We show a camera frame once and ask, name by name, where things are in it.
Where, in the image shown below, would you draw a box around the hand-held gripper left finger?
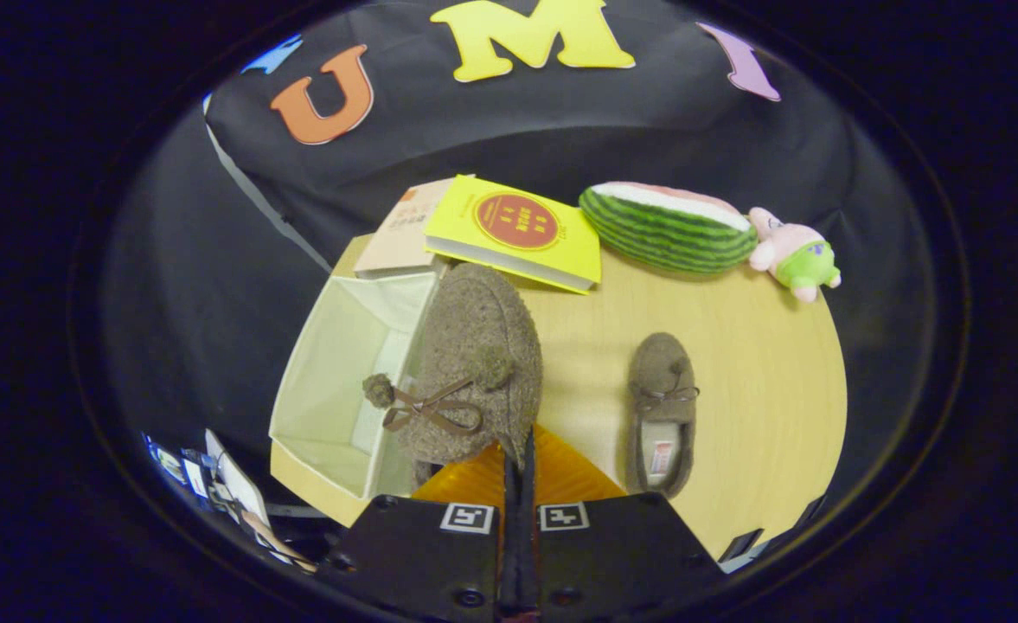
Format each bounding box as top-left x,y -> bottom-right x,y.
317,437 -> 520,623

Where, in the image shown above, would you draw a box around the yellow book red circle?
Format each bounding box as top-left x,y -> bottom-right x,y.
423,175 -> 603,295

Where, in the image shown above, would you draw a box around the white printed papers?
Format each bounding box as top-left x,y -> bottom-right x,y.
144,428 -> 319,574

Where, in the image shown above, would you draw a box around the pink star plush toy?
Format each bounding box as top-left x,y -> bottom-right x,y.
748,207 -> 842,304

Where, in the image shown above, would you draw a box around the beige book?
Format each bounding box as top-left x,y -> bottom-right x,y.
353,176 -> 462,279

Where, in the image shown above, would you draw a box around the watermelon slice plush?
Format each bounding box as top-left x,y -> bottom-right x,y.
579,181 -> 759,275

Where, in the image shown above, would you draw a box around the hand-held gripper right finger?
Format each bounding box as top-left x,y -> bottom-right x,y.
519,424 -> 727,623

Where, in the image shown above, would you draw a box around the brown fuzzy shoe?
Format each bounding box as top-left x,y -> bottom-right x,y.
625,332 -> 700,501
362,262 -> 544,490

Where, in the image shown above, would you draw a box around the grey-green fabric storage box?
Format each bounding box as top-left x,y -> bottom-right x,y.
268,271 -> 445,501

